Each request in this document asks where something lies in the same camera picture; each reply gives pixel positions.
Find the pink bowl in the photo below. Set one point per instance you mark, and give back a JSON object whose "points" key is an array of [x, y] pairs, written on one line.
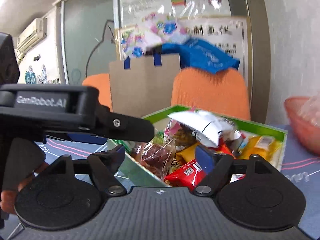
{"points": [[302, 125]]}

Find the pink snack packet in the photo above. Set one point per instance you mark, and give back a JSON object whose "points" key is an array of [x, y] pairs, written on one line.
{"points": [[172, 128]]}

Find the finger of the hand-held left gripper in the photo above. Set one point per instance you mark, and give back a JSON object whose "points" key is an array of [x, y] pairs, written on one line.
{"points": [[130, 130], [85, 138]]}

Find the white snack packet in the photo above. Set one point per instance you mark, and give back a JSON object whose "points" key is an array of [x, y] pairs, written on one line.
{"points": [[207, 127]]}

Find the blue plastic bag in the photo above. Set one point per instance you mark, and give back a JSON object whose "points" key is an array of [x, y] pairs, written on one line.
{"points": [[205, 55]]}

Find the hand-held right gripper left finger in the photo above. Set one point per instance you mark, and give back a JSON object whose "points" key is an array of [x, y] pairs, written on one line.
{"points": [[117, 156]]}

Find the orange chair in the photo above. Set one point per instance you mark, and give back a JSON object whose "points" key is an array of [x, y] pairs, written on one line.
{"points": [[98, 90], [210, 92]]}

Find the floral cloth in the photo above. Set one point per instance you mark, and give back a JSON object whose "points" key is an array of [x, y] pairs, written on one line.
{"points": [[160, 27]]}

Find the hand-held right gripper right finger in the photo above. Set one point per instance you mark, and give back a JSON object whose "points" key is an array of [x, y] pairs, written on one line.
{"points": [[203, 158]]}

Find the clear brown snack packet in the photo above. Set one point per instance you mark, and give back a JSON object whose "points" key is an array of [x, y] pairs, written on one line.
{"points": [[157, 157]]}

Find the orange snack packet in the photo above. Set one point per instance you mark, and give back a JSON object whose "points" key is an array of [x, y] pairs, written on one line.
{"points": [[187, 155]]}

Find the yellow cake packet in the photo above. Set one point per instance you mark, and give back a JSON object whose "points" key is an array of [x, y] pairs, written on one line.
{"points": [[260, 146]]}

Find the white wall poster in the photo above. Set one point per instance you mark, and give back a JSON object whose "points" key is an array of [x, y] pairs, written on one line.
{"points": [[235, 35]]}

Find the paper notice sheet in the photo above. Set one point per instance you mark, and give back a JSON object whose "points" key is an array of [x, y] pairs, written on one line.
{"points": [[150, 0]]}

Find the green cardboard box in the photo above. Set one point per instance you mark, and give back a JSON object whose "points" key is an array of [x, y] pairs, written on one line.
{"points": [[262, 130]]}

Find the red snack packet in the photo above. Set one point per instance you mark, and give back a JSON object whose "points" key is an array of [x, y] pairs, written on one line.
{"points": [[185, 173]]}

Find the wall air conditioner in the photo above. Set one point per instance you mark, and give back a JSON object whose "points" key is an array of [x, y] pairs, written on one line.
{"points": [[32, 33]]}

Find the person's left hand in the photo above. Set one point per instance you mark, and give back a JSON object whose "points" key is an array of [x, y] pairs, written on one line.
{"points": [[8, 201]]}

